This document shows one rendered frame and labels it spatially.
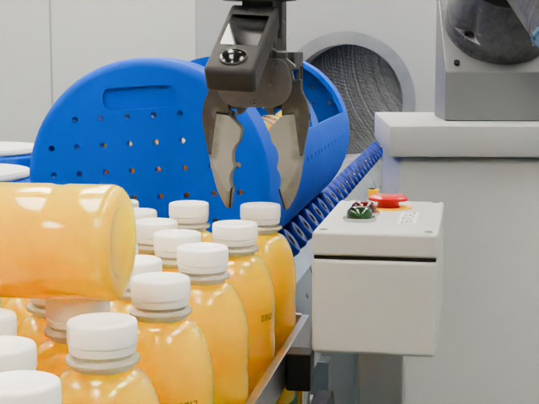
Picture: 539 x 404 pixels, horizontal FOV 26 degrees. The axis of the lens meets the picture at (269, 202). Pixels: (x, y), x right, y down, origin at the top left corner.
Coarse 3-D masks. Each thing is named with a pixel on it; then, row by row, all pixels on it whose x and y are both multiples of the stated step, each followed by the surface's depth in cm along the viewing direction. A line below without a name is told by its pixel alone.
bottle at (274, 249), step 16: (272, 224) 112; (272, 240) 111; (272, 256) 110; (288, 256) 112; (272, 272) 110; (288, 272) 111; (288, 288) 111; (288, 304) 112; (288, 320) 112; (288, 400) 113
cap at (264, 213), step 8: (240, 208) 113; (248, 208) 111; (256, 208) 111; (264, 208) 111; (272, 208) 111; (280, 208) 112; (240, 216) 113; (248, 216) 111; (256, 216) 111; (264, 216) 111; (272, 216) 111; (280, 216) 113; (264, 224) 111
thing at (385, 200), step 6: (372, 198) 106; (378, 198) 106; (384, 198) 105; (390, 198) 105; (396, 198) 105; (402, 198) 106; (378, 204) 107; (384, 204) 106; (390, 204) 106; (396, 204) 106
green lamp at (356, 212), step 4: (352, 208) 98; (356, 208) 98; (360, 208) 98; (364, 208) 98; (368, 208) 98; (348, 212) 98; (352, 212) 98; (356, 212) 98; (360, 212) 98; (364, 212) 98; (368, 212) 98; (348, 216) 98; (352, 216) 98; (356, 216) 98; (360, 216) 98; (364, 216) 98; (368, 216) 98; (372, 216) 99
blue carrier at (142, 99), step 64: (128, 64) 131; (192, 64) 134; (64, 128) 134; (128, 128) 132; (192, 128) 131; (256, 128) 130; (320, 128) 176; (128, 192) 133; (192, 192) 132; (256, 192) 131
